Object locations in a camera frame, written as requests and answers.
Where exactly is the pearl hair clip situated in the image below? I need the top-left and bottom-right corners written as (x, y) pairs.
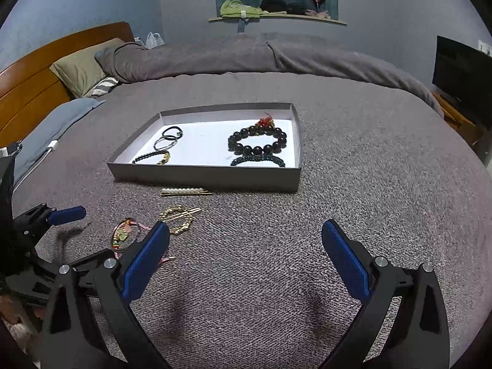
top-left (161, 188), bottom-right (213, 197)

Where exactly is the wooden window shelf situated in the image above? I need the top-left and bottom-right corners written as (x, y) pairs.
top-left (208, 12), bottom-right (347, 27)

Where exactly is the pink cord bracelet jade charm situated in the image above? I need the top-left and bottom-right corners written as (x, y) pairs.
top-left (113, 218), bottom-right (177, 266)

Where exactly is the black cloth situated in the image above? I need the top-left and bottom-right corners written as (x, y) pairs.
top-left (260, 0), bottom-right (308, 14)

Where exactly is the dark bead bracelet gold charm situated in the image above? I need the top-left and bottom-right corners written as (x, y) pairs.
top-left (132, 151), bottom-right (171, 166)

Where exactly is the wooden television stand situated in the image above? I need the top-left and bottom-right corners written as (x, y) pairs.
top-left (430, 91), bottom-right (483, 147)

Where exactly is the silver bangle with colourful beads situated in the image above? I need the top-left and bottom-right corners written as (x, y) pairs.
top-left (111, 219), bottom-right (143, 256)

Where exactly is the wooden headboard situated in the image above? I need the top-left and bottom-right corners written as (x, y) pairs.
top-left (0, 22), bottom-right (136, 147)

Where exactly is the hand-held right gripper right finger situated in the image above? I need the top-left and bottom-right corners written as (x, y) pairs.
top-left (321, 219), bottom-right (451, 369)

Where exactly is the grey duvet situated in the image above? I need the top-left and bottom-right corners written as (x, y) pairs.
top-left (95, 33), bottom-right (444, 118)

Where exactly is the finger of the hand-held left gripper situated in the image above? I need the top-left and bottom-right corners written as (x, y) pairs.
top-left (34, 249), bottom-right (117, 282)
top-left (13, 204), bottom-right (87, 240)

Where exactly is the black hair tie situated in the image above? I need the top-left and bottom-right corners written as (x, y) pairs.
top-left (161, 125), bottom-right (184, 141)

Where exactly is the white charger cable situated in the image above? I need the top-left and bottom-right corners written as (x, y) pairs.
top-left (36, 140), bottom-right (59, 162)

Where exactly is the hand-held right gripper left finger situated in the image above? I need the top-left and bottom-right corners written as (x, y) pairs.
top-left (40, 221), bottom-right (172, 369)

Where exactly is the white charging cable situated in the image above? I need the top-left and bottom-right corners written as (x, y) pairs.
top-left (13, 98), bottom-right (105, 193)

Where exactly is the striped pillow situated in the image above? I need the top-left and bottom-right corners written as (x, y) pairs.
top-left (91, 77), bottom-right (120, 97)

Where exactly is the plain silver bangle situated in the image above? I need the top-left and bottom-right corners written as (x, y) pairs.
top-left (154, 135), bottom-right (179, 151)

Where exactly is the olive pillow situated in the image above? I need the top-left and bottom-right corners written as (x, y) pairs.
top-left (50, 38), bottom-right (127, 98)

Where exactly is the grey cardboard box tray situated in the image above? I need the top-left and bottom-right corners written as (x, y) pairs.
top-left (106, 102), bottom-right (302, 193)

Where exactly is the grey bedspread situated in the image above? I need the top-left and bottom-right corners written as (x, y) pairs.
top-left (0, 71), bottom-right (492, 369)

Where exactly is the white plastic bag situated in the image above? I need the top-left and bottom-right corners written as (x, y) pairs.
top-left (134, 32), bottom-right (165, 50)

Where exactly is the blue bead bracelet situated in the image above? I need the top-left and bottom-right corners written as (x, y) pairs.
top-left (231, 154), bottom-right (286, 169)

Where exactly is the large dark bead bracelet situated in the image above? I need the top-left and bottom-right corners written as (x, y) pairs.
top-left (228, 125), bottom-right (288, 156)

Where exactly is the green cloth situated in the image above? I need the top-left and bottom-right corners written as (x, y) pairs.
top-left (220, 0), bottom-right (264, 18)

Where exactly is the black television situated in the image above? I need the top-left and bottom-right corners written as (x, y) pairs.
top-left (432, 35), bottom-right (492, 127)

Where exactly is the thin gold hair clip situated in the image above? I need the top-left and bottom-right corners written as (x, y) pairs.
top-left (166, 207), bottom-right (203, 221)

